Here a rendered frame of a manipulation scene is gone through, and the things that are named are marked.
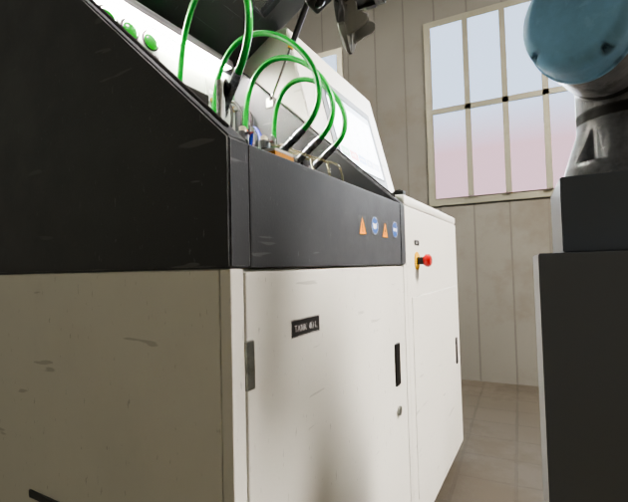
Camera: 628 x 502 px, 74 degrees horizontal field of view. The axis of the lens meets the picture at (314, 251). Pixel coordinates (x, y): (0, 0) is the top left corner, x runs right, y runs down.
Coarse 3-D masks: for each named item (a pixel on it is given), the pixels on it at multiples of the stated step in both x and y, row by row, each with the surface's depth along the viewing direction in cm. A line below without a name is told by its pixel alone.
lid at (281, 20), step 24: (144, 0) 104; (168, 0) 107; (216, 0) 114; (240, 0) 117; (264, 0) 123; (288, 0) 125; (192, 24) 117; (216, 24) 120; (240, 24) 124; (264, 24) 128; (216, 48) 128; (240, 48) 132
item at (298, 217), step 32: (256, 160) 54; (288, 160) 61; (256, 192) 54; (288, 192) 60; (320, 192) 69; (352, 192) 81; (256, 224) 53; (288, 224) 60; (320, 224) 69; (352, 224) 80; (256, 256) 53; (288, 256) 60; (320, 256) 68; (352, 256) 79; (384, 256) 95
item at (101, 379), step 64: (0, 320) 75; (64, 320) 65; (128, 320) 58; (192, 320) 52; (0, 384) 74; (64, 384) 65; (128, 384) 57; (192, 384) 51; (0, 448) 74; (64, 448) 64; (128, 448) 57; (192, 448) 51
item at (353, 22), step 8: (352, 0) 78; (344, 8) 78; (352, 8) 78; (352, 16) 78; (360, 16) 78; (368, 16) 77; (344, 24) 78; (352, 24) 78; (360, 24) 78; (344, 32) 79; (352, 32) 79; (344, 40) 79
